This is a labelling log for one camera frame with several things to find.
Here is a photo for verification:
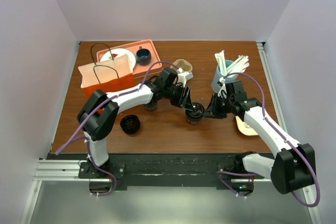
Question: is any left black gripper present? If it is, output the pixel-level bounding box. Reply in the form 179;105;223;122
164;84;193;112

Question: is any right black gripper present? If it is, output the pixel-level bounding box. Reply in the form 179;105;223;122
203;93;234;119

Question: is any black cup lid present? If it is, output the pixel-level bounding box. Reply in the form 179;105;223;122
185;102;205;121
120;115;141;134

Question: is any dark coffee cup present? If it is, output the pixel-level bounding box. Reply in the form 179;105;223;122
187;117;202;125
144;102;158;111

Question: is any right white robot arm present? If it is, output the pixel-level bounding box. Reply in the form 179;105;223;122
203;81;317;194

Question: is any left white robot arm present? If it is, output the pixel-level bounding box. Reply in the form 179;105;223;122
77;67;195;178

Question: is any cardboard cup carrier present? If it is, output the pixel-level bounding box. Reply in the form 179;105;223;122
170;59;193;79

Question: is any light blue straw holder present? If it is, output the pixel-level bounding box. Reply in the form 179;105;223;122
211;60;237;93

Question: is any white panda dish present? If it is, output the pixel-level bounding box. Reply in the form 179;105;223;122
235;116;258;136

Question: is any white wrapped straws bundle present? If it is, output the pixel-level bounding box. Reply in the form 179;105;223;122
214;49;250;78

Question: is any pink plastic tray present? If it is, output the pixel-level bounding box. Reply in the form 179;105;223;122
97;39;160;79

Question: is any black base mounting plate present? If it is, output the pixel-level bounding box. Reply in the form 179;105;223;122
78;153;263;196

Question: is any black cup lid on table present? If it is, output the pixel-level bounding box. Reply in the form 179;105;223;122
120;115;141;134

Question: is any dark blue ceramic cup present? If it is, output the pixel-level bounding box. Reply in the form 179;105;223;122
135;46;152;66

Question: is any orange paper bag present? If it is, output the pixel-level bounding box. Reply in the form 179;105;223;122
78;47;136;97

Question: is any white plate with strawberry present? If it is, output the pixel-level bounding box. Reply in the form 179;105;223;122
99;48;137;70

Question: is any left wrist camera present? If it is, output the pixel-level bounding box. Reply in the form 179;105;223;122
177;68;193;87

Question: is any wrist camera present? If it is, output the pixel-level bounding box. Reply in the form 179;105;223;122
217;77;227;97
177;68;193;87

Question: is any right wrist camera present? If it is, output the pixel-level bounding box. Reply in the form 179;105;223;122
217;77;227;97

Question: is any aluminium frame rail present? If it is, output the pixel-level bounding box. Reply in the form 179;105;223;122
256;41;280;104

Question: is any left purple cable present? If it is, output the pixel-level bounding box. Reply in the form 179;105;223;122
55;61;182;156

